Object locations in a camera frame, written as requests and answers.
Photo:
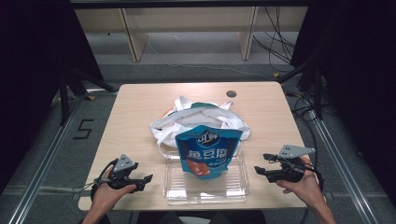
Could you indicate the person's right hand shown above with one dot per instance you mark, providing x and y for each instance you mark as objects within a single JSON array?
[{"x": 306, "y": 189}]

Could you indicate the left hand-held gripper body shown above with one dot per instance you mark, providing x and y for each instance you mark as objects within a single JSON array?
[{"x": 120, "y": 177}]

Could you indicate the light wooden bench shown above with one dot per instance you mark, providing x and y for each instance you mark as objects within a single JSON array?
[{"x": 137, "y": 40}]

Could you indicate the blue snack packet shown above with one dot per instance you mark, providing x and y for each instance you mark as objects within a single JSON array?
[{"x": 207, "y": 146}]

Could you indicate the dark curtain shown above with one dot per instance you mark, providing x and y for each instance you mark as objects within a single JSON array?
[
  {"x": 358, "y": 77},
  {"x": 31, "y": 77}
]

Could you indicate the person's left hand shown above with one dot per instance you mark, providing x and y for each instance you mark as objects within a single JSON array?
[{"x": 107, "y": 197}]

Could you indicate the clear plastic tray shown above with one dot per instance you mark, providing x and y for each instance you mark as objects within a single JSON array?
[{"x": 205, "y": 189}]

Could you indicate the black metal stand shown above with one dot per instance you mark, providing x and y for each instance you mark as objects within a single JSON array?
[
  {"x": 317, "y": 93},
  {"x": 64, "y": 99}
]

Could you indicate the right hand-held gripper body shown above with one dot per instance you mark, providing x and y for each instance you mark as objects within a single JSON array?
[{"x": 291, "y": 172}]

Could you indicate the white patterned tote bag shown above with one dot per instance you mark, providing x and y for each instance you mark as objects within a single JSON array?
[{"x": 199, "y": 116}]

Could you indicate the metal floor rail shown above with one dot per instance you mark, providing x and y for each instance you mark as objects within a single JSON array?
[
  {"x": 342, "y": 171},
  {"x": 40, "y": 174}
]

